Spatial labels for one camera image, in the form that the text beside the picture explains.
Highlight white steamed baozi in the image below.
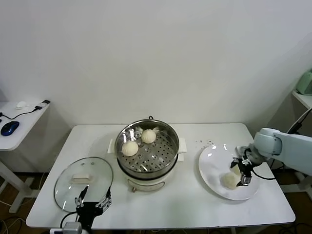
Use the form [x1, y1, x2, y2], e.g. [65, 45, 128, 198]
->
[230, 163, 242, 176]
[220, 172, 237, 190]
[141, 129, 157, 144]
[121, 141, 139, 157]

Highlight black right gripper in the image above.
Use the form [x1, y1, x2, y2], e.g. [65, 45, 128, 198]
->
[230, 157, 254, 188]

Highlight white cable with black adapter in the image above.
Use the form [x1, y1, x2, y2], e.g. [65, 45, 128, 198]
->
[287, 108, 310, 134]

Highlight blue computer mouse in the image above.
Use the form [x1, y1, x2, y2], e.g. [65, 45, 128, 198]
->
[0, 121, 20, 137]

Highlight glass lid with cream handle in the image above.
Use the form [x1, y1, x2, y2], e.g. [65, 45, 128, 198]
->
[54, 156, 114, 212]

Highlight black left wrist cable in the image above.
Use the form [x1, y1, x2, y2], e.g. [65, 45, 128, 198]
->
[59, 211, 79, 229]

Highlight white side table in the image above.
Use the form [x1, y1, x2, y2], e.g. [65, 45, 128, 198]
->
[0, 99, 52, 214]

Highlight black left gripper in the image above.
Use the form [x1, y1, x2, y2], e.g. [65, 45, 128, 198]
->
[74, 185, 113, 229]

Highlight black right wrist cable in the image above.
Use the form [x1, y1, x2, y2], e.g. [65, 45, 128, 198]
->
[245, 148, 277, 181]

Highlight black desk cable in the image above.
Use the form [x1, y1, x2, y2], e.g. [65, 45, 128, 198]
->
[0, 107, 39, 121]

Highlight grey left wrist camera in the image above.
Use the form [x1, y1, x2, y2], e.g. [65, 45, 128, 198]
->
[62, 221, 82, 234]

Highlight mint green appliance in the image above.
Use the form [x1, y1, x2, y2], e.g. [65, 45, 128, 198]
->
[295, 70, 312, 96]

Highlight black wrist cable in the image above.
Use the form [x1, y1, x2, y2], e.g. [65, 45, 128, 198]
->
[59, 211, 79, 229]
[245, 148, 277, 181]

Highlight perforated steel steamer basket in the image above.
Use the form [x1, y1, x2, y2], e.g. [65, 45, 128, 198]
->
[115, 119, 180, 176]

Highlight black hanging cable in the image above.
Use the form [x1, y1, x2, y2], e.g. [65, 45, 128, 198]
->
[269, 159, 286, 171]

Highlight white round plate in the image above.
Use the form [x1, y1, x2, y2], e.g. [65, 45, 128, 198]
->
[198, 144, 261, 201]

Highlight brown crumbs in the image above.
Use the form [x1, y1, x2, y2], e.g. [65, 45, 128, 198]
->
[195, 139, 215, 147]

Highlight white shelf table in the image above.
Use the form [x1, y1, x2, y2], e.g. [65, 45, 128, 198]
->
[280, 90, 312, 194]

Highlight cream electric cooker base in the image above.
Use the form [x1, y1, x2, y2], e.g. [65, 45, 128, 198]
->
[108, 137, 188, 194]

